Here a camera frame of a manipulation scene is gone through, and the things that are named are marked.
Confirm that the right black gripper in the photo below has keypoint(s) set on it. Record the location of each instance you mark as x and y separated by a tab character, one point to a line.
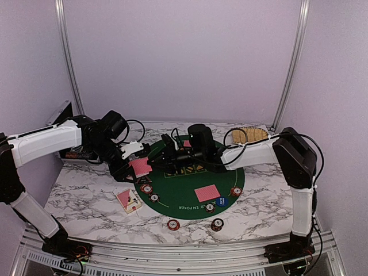
160	162

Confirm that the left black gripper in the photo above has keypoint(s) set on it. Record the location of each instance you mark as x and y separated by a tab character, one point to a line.
119	171

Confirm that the pink playing card deck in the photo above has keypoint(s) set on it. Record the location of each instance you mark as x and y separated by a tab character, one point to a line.
141	167

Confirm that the black triangular all-in button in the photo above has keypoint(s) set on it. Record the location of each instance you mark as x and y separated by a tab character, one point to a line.
143	180

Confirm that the face-down card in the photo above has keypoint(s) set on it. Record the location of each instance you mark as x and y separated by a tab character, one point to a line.
207	193
186	144

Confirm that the dark chips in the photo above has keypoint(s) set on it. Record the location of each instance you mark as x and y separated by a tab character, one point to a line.
210	207
154	197

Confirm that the blue small blind button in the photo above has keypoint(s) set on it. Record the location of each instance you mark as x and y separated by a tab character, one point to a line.
222	201

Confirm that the dark red poker chip stack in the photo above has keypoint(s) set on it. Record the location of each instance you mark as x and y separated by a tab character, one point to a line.
217	224

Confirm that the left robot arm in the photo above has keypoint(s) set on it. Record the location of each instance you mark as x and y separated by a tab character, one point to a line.
18	150

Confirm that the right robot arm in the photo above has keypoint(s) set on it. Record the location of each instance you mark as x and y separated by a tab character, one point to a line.
289	151

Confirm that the white red card box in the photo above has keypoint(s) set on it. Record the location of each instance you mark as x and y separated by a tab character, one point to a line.
129	201

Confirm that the round green poker mat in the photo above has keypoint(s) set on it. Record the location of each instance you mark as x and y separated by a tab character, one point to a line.
177	197

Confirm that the aluminium poker chip case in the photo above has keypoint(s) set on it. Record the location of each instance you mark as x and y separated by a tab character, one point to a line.
70	155

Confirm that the woven bamboo tray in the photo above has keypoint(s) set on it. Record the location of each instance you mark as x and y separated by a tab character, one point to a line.
249	134

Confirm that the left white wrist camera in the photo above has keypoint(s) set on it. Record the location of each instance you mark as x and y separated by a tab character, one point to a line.
135	148

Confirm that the front aluminium rail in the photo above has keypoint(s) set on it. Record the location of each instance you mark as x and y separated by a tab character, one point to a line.
237	258

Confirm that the left aluminium frame post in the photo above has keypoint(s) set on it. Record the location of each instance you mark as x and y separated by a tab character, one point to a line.
62	25

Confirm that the aluminium frame post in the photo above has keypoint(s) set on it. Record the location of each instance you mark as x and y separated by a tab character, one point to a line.
295	56
62	25

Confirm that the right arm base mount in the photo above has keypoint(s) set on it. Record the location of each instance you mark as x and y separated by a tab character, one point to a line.
281	252

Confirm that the right aluminium frame post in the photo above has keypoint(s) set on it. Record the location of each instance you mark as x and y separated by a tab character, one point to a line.
295	56

